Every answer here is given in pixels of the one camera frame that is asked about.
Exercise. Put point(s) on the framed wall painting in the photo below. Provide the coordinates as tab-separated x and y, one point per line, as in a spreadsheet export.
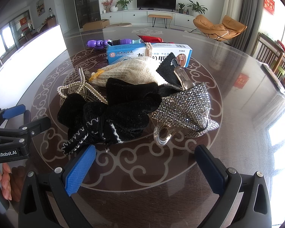
40	6

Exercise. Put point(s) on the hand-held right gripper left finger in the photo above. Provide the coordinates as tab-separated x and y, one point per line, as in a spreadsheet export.
80	171

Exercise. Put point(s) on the black remote control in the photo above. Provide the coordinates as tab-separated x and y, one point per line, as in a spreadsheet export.
274	78

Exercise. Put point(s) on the red wall hanging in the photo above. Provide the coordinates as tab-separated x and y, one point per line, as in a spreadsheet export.
269	4

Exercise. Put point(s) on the blue medicine box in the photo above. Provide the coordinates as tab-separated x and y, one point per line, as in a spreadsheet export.
123	53

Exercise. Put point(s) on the purple toy figure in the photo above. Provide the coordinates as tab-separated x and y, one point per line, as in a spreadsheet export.
97	44

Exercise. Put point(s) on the large potted plant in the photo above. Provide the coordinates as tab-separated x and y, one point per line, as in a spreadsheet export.
197	7

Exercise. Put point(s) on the grey curtain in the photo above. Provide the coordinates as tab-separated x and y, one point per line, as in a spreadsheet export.
251	11

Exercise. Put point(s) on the brown patterned glass desktop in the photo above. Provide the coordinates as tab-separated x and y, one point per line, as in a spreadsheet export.
137	161

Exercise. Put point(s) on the red foil packet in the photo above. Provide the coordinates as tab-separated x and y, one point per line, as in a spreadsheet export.
152	38

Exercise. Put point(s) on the red door decoration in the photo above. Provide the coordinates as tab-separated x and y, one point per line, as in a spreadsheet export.
24	24

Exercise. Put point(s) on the green leafy potted plant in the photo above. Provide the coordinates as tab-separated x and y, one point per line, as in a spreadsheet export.
123	2

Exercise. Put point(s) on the person's left hand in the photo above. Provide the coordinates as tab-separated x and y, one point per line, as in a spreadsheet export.
7	182

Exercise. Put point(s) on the white television cabinet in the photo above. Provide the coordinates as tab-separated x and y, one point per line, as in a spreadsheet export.
133	16

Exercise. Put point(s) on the dark glass display cabinet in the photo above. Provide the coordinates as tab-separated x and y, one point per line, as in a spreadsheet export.
86	2

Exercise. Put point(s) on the slatted wooden chair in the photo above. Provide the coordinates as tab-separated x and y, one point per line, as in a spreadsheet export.
268	48

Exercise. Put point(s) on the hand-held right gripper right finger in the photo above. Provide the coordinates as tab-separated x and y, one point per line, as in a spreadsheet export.
211	168

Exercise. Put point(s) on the orange lounge chair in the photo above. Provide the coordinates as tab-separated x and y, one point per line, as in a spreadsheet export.
211	27

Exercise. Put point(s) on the black pinked-edge fabric piece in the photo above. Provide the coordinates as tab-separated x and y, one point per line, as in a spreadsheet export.
167	72

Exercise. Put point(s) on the small potted plant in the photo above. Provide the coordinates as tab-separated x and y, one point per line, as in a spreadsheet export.
181	7

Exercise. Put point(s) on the rhinestone bow hair claw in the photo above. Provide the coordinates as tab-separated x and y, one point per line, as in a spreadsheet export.
187	106

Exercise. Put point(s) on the red flower arrangement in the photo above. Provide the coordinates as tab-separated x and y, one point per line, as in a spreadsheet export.
107	3

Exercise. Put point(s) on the pearl headband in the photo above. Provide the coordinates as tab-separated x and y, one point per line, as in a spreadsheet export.
71	85

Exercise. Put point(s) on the wooden stool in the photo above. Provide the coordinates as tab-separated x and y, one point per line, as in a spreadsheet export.
159	16

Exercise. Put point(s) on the white round vase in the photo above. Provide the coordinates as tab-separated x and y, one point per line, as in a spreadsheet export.
114	8

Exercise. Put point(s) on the black knitted garment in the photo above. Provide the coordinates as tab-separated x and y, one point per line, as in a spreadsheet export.
123	109

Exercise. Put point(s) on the covered standing air conditioner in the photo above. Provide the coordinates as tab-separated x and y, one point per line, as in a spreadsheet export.
232	0

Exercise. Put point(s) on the brown cardboard box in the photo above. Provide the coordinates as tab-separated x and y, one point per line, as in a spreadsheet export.
96	25

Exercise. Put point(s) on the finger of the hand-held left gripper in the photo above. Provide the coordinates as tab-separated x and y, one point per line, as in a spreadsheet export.
36	126
14	111

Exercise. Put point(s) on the beige cat scratcher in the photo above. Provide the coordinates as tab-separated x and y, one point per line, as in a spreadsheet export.
120	25

